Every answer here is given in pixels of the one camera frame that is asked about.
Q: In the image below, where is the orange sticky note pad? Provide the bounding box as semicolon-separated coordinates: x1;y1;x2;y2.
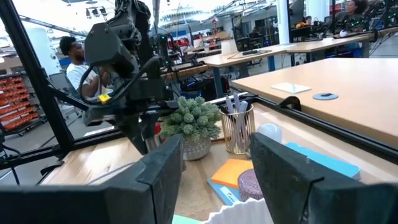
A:
210;159;254;189

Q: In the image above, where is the person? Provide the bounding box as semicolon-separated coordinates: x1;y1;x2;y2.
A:
58;35;110;100
337;0;371;50

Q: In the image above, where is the white pillar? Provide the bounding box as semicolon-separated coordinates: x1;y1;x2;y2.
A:
276;0;291;45

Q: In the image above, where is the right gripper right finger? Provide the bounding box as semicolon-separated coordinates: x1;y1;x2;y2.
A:
250;132;398;224

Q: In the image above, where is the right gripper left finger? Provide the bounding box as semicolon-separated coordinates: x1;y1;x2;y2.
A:
0;133;185;224

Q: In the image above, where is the mint green eraser block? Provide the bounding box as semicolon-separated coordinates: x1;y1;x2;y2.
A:
172;214;201;224

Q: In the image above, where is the light wooden desk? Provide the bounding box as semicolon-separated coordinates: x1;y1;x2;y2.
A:
231;57;398;147

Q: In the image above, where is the black clamp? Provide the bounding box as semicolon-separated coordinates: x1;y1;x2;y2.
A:
276;95;302;112

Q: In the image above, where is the long wooden workbench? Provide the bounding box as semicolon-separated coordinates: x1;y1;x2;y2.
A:
198;33;374;98

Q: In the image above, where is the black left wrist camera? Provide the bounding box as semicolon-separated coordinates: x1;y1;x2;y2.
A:
83;21;142;78

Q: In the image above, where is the white rectangular card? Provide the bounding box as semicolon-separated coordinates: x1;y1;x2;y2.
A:
271;82;312;95

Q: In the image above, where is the black aluminium frame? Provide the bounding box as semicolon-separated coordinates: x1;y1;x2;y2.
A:
0;0;398;170

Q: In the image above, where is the blue round disc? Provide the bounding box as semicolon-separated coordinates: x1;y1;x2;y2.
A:
312;92;339;101

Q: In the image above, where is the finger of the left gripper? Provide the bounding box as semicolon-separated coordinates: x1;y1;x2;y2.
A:
116;123;149;156
142;119;162;150

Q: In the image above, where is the white ribbed cup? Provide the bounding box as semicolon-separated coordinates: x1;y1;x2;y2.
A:
200;197;274;224

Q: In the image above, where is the rack of red bins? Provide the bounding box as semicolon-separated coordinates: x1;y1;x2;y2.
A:
0;73;47;137

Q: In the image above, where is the blue notebook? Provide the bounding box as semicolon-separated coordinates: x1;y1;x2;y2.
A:
206;142;361;207

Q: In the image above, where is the green artificial plant in pot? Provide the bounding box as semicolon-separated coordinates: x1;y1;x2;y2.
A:
159;95;222;162

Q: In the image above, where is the white frosted lightbulb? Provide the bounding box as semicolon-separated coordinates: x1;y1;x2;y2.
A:
256;123;283;144

